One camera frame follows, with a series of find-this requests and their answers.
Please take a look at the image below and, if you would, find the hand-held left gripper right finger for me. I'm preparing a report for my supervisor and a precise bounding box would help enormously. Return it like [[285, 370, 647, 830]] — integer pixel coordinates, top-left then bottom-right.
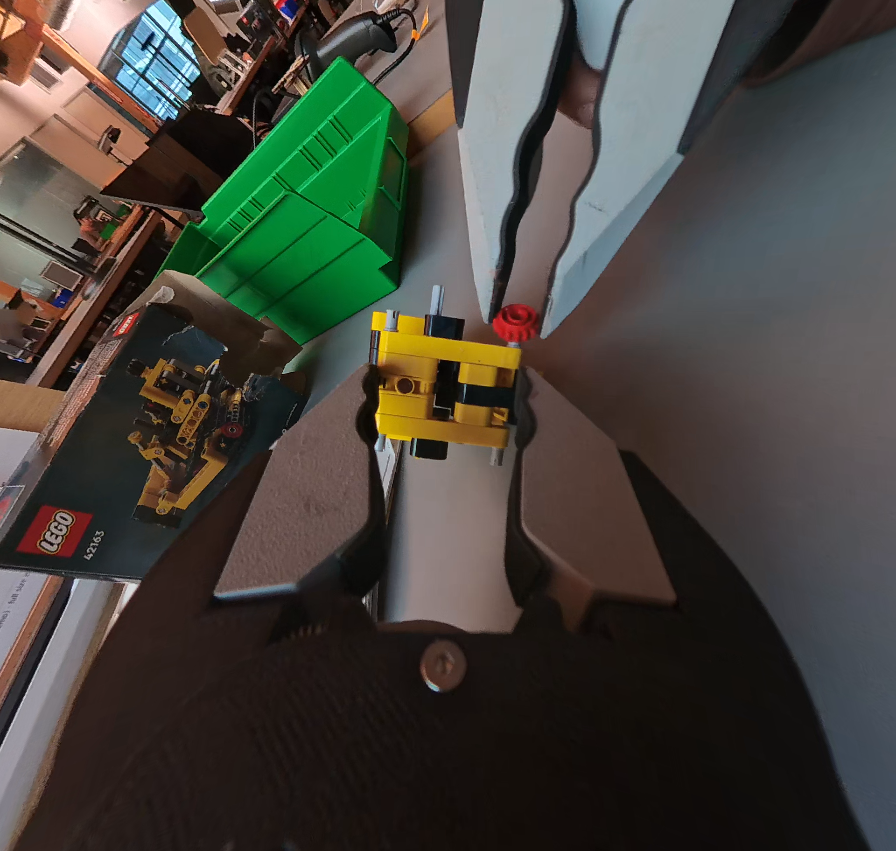
[[504, 366, 679, 631]]

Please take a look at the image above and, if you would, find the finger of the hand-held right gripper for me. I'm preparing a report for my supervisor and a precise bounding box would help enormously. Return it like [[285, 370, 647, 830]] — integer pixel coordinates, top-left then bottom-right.
[[541, 0, 820, 339], [447, 0, 578, 325]]

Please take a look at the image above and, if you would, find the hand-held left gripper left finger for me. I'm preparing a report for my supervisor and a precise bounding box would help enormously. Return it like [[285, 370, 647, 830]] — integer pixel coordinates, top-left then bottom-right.
[[212, 364, 392, 600]]

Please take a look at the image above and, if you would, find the yellow lego bulldozer model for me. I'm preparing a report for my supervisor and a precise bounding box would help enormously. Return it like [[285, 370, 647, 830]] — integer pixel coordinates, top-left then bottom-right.
[[370, 284, 522, 468]]

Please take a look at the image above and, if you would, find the red lego gear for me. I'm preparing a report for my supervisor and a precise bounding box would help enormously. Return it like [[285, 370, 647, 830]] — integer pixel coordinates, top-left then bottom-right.
[[491, 303, 540, 348]]

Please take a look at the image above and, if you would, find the dark lego box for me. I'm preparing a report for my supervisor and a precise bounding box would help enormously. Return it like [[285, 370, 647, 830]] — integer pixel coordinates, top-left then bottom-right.
[[0, 270, 312, 580]]

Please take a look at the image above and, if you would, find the person's right hand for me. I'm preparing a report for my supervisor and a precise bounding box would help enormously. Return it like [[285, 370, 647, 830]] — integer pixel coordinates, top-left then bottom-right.
[[560, 67, 603, 129]]

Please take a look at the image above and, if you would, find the black barcode scanner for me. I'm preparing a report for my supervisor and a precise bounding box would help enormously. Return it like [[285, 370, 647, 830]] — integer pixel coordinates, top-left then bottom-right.
[[293, 10, 400, 85]]

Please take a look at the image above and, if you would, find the green plastic bin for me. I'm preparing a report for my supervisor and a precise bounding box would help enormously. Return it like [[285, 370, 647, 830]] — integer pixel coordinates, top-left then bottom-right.
[[199, 56, 410, 236], [157, 189, 401, 347]]

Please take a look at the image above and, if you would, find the wooden workbench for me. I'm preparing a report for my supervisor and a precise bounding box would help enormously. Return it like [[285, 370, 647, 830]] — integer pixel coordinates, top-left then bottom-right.
[[28, 207, 169, 386]]

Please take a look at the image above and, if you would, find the black monitor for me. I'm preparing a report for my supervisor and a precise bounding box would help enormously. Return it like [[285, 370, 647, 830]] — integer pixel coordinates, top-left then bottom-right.
[[100, 112, 256, 215]]

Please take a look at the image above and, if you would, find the large window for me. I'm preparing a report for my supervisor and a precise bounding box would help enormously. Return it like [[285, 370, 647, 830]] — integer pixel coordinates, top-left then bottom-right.
[[112, 0, 204, 122]]

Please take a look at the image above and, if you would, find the black scanner cable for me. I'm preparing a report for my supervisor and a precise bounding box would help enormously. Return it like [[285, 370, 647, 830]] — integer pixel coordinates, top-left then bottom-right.
[[371, 4, 431, 89]]

